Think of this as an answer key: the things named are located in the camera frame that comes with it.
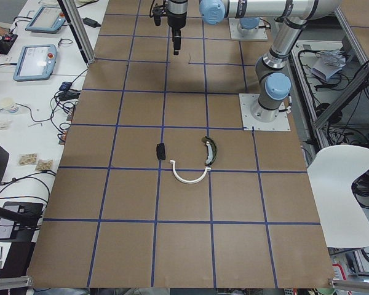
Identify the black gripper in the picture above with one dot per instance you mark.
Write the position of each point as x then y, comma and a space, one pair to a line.
176, 19

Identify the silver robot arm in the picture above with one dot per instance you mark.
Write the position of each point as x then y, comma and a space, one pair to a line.
274, 84

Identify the black power adapter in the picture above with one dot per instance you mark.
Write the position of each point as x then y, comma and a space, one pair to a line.
91, 23

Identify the small black flat part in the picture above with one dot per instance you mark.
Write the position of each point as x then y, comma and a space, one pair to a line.
160, 151

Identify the olive brake shoe part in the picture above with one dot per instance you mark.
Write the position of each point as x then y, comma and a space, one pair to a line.
211, 150

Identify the white curved plastic part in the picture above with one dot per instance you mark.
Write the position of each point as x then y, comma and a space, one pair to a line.
188, 178

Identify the blue black small device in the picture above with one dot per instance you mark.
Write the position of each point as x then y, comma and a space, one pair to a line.
65, 86

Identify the blue teach pendant far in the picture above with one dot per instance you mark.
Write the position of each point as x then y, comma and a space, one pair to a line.
46, 20

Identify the blue teach pendant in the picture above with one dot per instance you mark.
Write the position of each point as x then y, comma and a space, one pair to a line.
35, 63
46, 20

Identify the blue teach pendant near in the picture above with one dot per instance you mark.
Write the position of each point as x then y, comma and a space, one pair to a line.
35, 63

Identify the white chair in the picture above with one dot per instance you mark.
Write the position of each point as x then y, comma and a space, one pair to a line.
331, 175

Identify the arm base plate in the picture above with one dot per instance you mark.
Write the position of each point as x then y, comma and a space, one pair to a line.
256, 118
248, 29

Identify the aluminium frame post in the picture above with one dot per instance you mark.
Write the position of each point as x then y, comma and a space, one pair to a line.
73, 18

